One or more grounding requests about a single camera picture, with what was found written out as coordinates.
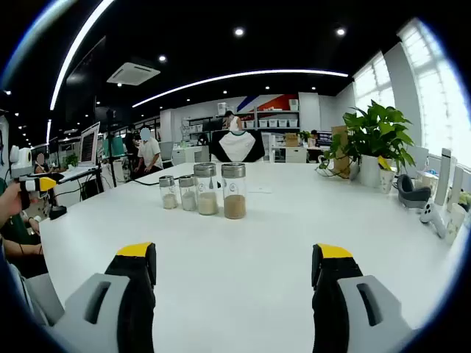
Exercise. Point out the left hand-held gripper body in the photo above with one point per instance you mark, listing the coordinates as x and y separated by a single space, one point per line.
24 160

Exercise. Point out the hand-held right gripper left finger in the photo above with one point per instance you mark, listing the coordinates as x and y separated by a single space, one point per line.
110 294

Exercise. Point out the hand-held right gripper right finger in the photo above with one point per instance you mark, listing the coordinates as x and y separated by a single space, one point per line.
353 294

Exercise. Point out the small seasoning bottle beige powder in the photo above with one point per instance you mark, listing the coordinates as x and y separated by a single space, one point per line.
169 200

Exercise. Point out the small seasoning bottle white powder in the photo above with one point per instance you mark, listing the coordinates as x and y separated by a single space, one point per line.
188 201

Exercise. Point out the tall seasoning bottle cream powder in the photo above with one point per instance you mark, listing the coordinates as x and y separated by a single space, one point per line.
207 204

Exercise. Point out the tall seasoning bottle brown powder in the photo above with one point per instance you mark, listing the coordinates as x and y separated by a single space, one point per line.
234 207

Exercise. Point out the white tall thermos bottle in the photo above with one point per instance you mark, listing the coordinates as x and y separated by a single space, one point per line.
443 176

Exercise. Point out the person's left hand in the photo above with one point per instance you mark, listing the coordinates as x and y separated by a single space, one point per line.
9 202

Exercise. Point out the black clamp base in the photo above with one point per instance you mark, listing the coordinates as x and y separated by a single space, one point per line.
58 212

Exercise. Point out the open silver laptop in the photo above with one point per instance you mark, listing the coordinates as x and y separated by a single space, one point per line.
89 143

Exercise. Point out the black tripod stand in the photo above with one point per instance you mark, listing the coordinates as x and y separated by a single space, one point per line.
112 162

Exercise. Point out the curved ceiling light strip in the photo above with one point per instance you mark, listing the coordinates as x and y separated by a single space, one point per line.
64 70
268 71

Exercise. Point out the white VR controller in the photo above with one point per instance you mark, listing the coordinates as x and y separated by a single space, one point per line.
430 215

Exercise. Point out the grey VR headset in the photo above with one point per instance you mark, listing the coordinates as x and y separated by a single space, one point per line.
410 195

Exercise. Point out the white patterned cup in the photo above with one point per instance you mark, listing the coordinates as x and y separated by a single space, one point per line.
455 224
386 182

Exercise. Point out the yellow plant tag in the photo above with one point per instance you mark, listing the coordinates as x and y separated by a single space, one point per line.
384 163

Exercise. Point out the white flat sheet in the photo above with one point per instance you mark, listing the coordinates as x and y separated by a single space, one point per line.
261 189

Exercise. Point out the ceiling air conditioner vent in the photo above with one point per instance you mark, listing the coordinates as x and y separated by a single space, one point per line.
134 73

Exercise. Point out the white slim box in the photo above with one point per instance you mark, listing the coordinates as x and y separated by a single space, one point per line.
458 184

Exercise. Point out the white drawer cabinet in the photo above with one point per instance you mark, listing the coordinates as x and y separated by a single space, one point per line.
290 154

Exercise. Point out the brown paper bag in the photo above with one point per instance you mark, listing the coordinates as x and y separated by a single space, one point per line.
339 141

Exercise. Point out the black computer monitor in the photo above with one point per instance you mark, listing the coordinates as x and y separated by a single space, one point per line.
324 138

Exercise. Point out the green potted plant white pot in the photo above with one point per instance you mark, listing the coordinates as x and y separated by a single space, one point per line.
371 132

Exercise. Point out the small green desk plant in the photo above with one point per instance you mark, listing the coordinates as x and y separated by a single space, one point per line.
304 136

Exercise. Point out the brown cardboard box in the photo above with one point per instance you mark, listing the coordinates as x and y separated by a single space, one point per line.
291 139

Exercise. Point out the metal shelf with white bins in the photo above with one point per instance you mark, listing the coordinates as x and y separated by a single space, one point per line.
272 122

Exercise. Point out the narrow window white blinds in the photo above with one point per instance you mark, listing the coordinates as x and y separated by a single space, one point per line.
375 84

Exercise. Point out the large window white blinds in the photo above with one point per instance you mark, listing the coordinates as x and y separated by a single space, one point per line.
438 92

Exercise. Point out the group of ceiling spotlights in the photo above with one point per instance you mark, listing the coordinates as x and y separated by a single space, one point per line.
239 31

